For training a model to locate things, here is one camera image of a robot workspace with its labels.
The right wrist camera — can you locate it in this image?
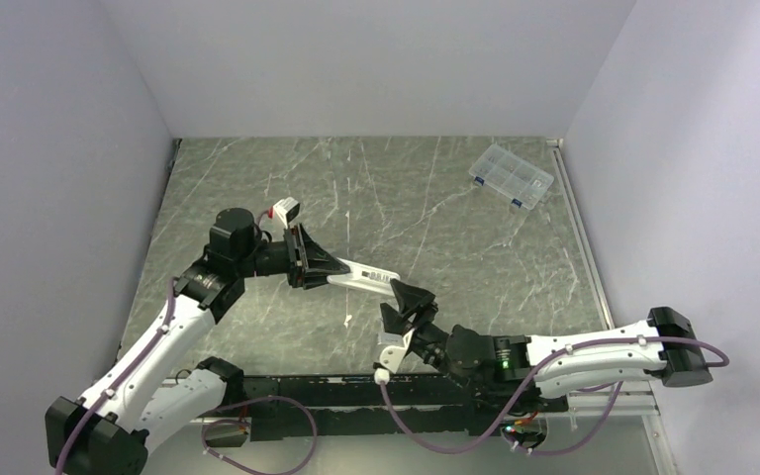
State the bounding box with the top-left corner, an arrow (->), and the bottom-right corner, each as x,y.
373,329 -> 415,385

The clear plastic organizer box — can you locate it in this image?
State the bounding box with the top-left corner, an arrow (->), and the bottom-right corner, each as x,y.
468,143 -> 554,210

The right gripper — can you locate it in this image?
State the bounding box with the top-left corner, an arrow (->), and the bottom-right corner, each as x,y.
380,278 -> 470,388

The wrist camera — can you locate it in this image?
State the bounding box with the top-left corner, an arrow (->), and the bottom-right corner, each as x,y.
256,197 -> 301,230
373,329 -> 415,385

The white remote control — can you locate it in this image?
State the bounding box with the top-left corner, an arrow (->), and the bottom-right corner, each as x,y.
327,259 -> 400,297

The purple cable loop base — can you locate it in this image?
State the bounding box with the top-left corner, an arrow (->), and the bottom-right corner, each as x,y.
201,395 -> 319,475

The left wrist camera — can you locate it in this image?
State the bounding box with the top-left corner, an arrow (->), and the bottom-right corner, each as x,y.
256,197 -> 301,230

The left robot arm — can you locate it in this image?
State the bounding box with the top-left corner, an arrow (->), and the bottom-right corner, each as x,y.
45,199 -> 365,474

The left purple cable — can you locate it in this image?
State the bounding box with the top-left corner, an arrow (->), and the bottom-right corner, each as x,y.
51,276 -> 181,475

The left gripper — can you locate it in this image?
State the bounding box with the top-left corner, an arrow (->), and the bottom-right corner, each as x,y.
236,222 -> 349,289

